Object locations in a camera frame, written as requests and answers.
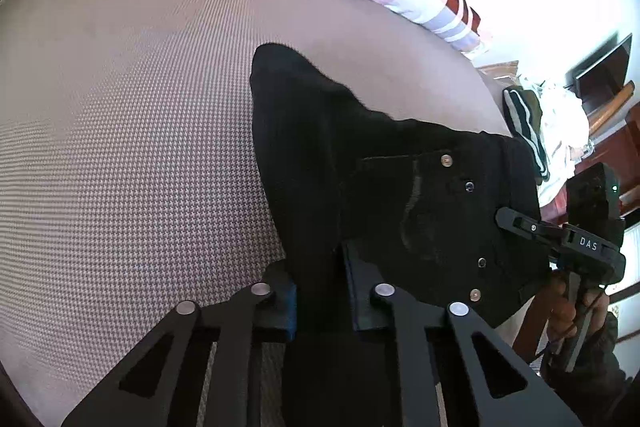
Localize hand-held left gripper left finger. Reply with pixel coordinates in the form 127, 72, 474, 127
60, 259, 298, 427

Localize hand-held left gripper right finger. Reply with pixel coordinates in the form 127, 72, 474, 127
341, 241, 581, 427

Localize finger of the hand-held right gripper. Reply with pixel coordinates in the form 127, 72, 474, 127
495, 207, 568, 254

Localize black pants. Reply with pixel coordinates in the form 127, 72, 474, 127
249, 42, 556, 427

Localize person's right hand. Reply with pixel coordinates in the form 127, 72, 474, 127
545, 274, 583, 345

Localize white printed cloth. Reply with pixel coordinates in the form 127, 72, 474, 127
520, 78, 592, 204

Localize navy white striped garment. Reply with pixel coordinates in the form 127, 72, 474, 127
502, 87, 552, 184

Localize brown wooden furniture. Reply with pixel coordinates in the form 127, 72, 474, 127
584, 81, 637, 135

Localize olive green garment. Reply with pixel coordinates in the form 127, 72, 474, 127
520, 89, 545, 128

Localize dark flat screen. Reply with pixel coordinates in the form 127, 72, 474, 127
569, 34, 634, 98

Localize beige textured bed cover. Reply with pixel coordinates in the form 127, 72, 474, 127
0, 0, 511, 427

